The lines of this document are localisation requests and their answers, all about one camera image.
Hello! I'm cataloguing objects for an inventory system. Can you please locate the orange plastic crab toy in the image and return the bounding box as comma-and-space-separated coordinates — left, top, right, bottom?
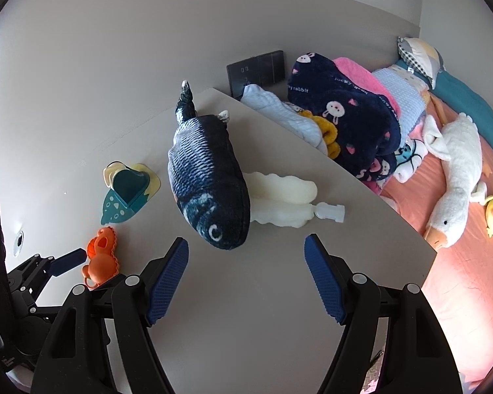
82, 227, 120, 290

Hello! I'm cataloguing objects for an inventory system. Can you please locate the teal tape dispenser holder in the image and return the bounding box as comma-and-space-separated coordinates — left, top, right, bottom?
100, 161, 161, 225

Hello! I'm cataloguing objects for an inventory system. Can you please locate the dark blue fish plush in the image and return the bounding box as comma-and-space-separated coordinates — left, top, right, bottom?
167, 81, 251, 250

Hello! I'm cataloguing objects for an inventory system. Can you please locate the white cartoon print cloth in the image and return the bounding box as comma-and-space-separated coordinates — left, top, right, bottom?
393, 138, 428, 183

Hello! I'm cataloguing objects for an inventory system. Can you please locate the pink bed sheet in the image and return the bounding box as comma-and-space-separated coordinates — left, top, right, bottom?
369, 90, 493, 384

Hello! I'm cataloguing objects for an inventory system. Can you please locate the yellow plush garment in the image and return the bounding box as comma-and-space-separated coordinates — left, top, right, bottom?
298, 109, 341, 160

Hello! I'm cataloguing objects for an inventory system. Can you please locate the navy bunny print blanket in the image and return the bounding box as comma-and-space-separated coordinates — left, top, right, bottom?
288, 53, 402, 182

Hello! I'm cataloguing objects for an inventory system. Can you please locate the pale blue baby garment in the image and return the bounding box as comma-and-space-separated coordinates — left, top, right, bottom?
240, 84, 328, 155

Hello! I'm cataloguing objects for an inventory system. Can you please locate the white goose plush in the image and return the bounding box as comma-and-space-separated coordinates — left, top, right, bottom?
423, 113, 483, 251

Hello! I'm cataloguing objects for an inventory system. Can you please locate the light blue knitted blanket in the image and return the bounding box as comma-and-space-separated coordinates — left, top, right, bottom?
372, 64, 428, 147

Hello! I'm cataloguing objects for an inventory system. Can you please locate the pink fleece blanket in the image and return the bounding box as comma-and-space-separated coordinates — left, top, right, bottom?
333, 57, 401, 118

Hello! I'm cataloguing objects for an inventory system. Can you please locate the teal long pillow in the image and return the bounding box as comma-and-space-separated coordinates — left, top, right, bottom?
394, 60, 493, 148

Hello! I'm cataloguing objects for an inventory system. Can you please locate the patterned checked pillow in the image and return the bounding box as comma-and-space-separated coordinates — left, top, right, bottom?
397, 36, 445, 89

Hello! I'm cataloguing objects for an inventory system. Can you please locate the wall cable hole grommet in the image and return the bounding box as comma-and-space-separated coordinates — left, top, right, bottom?
13, 230, 25, 256

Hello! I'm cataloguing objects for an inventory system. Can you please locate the black wall switch panel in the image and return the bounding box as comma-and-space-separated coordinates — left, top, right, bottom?
226, 50, 286, 100

